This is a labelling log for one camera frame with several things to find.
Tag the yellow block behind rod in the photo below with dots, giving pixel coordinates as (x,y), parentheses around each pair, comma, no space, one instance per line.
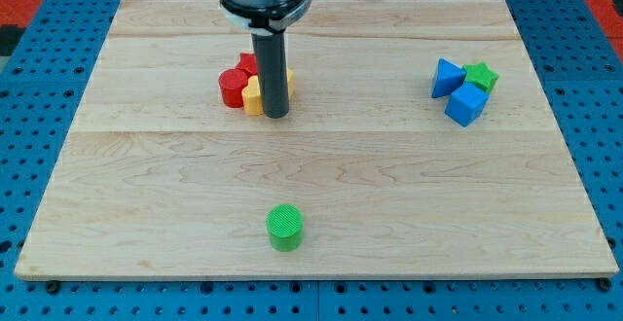
(291,82)

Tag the yellow heart block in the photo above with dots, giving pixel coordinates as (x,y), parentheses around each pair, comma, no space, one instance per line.
(252,98)

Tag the green cylinder block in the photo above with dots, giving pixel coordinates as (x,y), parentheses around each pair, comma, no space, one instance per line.
(285,227)

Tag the red cylinder block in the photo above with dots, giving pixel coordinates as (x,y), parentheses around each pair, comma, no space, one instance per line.
(231,83)

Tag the red block behind rod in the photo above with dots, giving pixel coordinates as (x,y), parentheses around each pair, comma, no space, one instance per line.
(247,63)

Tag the wooden board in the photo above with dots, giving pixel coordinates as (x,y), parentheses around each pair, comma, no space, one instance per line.
(158,180)

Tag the blue triangle block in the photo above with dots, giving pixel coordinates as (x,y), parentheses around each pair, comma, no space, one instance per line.
(447,78)

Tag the blue cube block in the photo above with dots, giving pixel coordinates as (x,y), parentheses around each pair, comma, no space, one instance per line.
(466,104)

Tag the green star block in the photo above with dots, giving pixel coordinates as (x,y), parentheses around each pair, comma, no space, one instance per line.
(481,76)

